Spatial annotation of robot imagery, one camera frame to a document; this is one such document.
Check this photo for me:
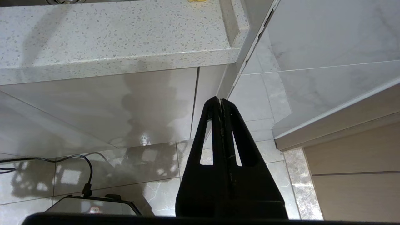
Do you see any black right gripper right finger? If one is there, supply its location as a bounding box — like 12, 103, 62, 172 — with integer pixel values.
222, 99, 288, 219

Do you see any thin black power cable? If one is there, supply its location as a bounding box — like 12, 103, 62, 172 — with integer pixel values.
0, 154, 94, 198

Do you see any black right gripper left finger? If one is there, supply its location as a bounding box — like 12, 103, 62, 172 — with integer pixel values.
176, 96, 231, 218

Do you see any wide glossy grey cabinet door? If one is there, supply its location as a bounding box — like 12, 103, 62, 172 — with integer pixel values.
0, 67, 198, 157

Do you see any narrow grey cabinet panel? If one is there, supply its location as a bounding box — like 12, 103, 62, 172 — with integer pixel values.
191, 64, 229, 139

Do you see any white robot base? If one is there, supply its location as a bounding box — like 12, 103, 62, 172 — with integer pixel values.
45, 194, 142, 217

